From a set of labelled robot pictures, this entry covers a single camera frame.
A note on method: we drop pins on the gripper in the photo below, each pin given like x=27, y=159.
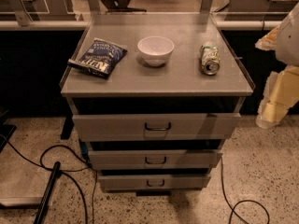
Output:
x=289, y=42

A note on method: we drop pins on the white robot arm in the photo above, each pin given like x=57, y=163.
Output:
x=281, y=91

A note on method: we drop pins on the grey top drawer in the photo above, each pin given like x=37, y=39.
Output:
x=141, y=127

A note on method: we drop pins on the grey drawer cabinet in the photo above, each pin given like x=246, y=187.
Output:
x=176, y=87

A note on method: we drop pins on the green soda can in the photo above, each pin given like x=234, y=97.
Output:
x=209, y=59

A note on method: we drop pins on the white bowl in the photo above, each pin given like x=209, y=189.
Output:
x=155, y=50

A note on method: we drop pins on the blue chip bag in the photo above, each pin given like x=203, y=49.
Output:
x=100, y=58

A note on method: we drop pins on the black bar on floor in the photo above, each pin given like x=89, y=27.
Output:
x=43, y=207

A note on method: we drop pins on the grey metal post left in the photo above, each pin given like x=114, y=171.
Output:
x=22, y=17

